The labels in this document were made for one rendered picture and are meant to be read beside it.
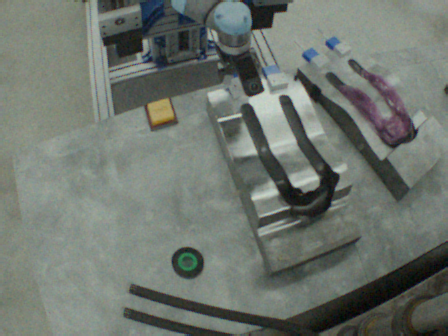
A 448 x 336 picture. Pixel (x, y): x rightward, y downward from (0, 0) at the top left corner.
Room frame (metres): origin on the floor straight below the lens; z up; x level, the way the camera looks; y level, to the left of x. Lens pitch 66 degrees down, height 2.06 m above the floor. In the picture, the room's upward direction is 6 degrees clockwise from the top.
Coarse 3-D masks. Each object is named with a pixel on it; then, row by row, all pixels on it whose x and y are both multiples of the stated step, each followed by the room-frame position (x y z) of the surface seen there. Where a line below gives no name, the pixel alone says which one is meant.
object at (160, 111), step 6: (156, 102) 0.71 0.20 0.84; (162, 102) 0.72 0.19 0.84; (168, 102) 0.72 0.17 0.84; (150, 108) 0.69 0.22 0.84; (156, 108) 0.70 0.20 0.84; (162, 108) 0.70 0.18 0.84; (168, 108) 0.70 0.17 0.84; (150, 114) 0.68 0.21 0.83; (156, 114) 0.68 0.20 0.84; (162, 114) 0.68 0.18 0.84; (168, 114) 0.68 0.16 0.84; (156, 120) 0.66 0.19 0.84; (162, 120) 0.66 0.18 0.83; (168, 120) 0.67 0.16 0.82
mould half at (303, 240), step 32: (224, 96) 0.72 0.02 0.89; (256, 96) 0.73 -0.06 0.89; (224, 128) 0.63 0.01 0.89; (288, 128) 0.65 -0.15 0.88; (320, 128) 0.67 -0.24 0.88; (256, 160) 0.55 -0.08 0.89; (288, 160) 0.55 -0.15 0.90; (256, 192) 0.45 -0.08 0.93; (256, 224) 0.39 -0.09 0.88; (288, 224) 0.40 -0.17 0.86; (320, 224) 0.41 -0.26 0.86; (352, 224) 0.41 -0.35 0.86; (288, 256) 0.32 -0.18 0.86; (320, 256) 0.33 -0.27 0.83
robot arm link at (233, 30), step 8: (216, 8) 0.70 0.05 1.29; (224, 8) 0.70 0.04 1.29; (232, 8) 0.70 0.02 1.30; (240, 8) 0.70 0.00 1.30; (248, 8) 0.71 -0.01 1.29; (208, 16) 0.70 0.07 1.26; (216, 16) 0.68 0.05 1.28; (224, 16) 0.68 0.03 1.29; (232, 16) 0.68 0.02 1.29; (240, 16) 0.68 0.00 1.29; (248, 16) 0.69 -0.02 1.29; (208, 24) 0.69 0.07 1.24; (216, 24) 0.68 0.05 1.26; (224, 24) 0.66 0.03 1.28; (232, 24) 0.66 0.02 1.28; (240, 24) 0.66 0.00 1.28; (248, 24) 0.68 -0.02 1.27; (216, 32) 0.68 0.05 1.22; (224, 32) 0.67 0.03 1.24; (232, 32) 0.66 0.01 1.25; (240, 32) 0.67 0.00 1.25; (248, 32) 0.69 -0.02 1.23; (224, 40) 0.67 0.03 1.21; (232, 40) 0.67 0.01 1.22; (240, 40) 0.67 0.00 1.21; (248, 40) 0.69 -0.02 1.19
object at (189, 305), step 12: (132, 288) 0.19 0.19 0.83; (144, 288) 0.20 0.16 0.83; (156, 300) 0.17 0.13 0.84; (168, 300) 0.17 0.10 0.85; (180, 300) 0.18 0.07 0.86; (192, 300) 0.18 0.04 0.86; (204, 312) 0.15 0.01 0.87; (216, 312) 0.15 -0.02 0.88; (228, 312) 0.15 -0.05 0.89; (240, 312) 0.16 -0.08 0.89; (252, 324) 0.13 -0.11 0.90; (264, 324) 0.13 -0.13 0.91
